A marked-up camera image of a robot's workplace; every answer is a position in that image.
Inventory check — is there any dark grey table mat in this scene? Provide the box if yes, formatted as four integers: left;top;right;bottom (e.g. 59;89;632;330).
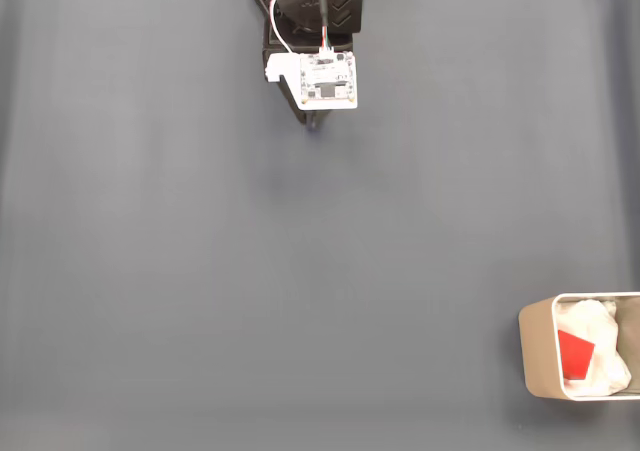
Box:
0;0;640;451

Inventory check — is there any white crumpled cloth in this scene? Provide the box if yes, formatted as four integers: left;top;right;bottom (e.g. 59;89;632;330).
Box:
554;299;632;398

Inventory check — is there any beige box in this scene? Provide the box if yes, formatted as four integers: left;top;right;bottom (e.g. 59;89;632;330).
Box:
517;292;640;402

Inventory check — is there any red cube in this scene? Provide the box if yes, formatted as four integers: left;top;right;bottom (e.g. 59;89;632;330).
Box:
557;329;596;381

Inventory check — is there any black camera cable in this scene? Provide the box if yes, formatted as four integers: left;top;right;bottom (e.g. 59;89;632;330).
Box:
314;0;333;48

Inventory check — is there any white camera board with mount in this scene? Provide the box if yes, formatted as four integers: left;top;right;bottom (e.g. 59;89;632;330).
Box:
264;49;359;111

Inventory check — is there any red white gripper servo wire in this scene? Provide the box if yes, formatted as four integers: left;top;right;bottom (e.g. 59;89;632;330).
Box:
267;0;304;55

